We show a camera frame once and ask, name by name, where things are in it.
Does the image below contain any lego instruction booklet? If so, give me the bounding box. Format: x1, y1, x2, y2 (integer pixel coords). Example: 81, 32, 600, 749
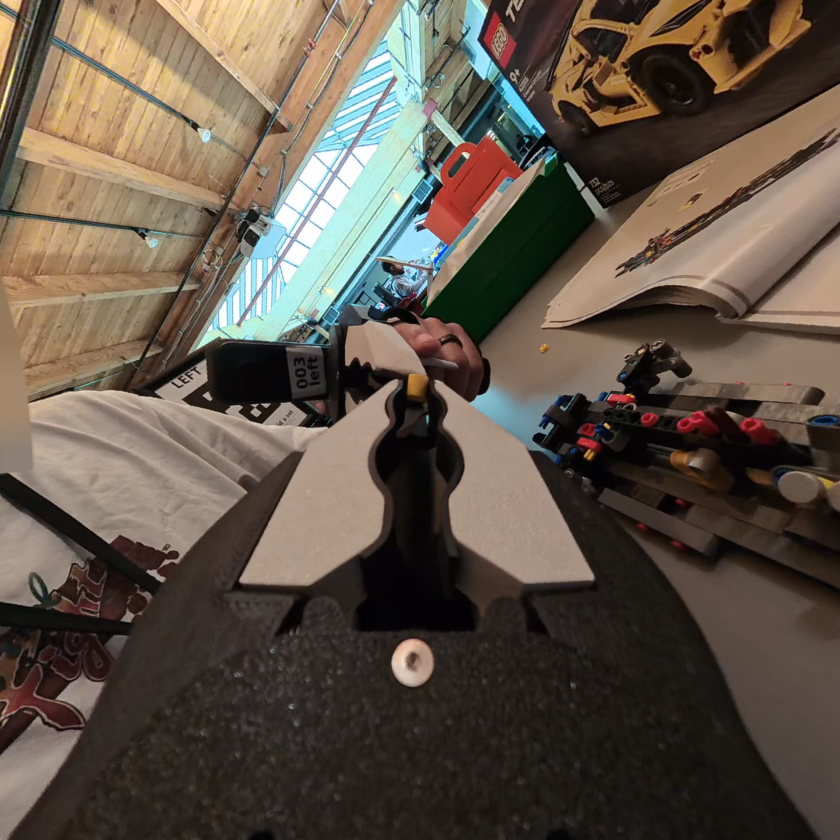
541, 128, 840, 336

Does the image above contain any black framed marker sign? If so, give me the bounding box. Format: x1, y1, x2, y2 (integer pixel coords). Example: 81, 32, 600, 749
134, 341, 316, 427

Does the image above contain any black lego set box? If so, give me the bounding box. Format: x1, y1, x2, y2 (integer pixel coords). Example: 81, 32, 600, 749
478, 0, 840, 210

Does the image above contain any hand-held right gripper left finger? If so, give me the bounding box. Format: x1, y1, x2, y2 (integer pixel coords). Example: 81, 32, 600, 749
238, 379, 404, 618

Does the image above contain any red plastic case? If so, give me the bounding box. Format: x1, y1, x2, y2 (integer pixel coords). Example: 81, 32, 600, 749
423, 134, 522, 244

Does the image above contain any ceiling mounted camera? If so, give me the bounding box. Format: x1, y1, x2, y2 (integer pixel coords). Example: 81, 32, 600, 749
233, 206, 273, 258

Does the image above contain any person's left hand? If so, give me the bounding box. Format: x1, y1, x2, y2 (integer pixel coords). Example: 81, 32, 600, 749
394, 315, 491, 403

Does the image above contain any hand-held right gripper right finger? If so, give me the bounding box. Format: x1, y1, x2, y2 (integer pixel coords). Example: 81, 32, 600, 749
430, 379, 596, 618

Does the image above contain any green storage bin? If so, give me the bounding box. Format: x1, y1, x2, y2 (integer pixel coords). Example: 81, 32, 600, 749
423, 154, 595, 343

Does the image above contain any person's white t-shirt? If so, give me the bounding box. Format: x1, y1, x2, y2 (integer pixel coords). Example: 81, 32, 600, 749
0, 390, 329, 788

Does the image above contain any lego car chassis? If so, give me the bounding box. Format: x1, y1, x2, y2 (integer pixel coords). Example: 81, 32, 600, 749
535, 341, 840, 585

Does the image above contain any white cardboard sheet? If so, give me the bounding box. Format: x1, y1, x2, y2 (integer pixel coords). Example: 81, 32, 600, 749
430, 157, 547, 284

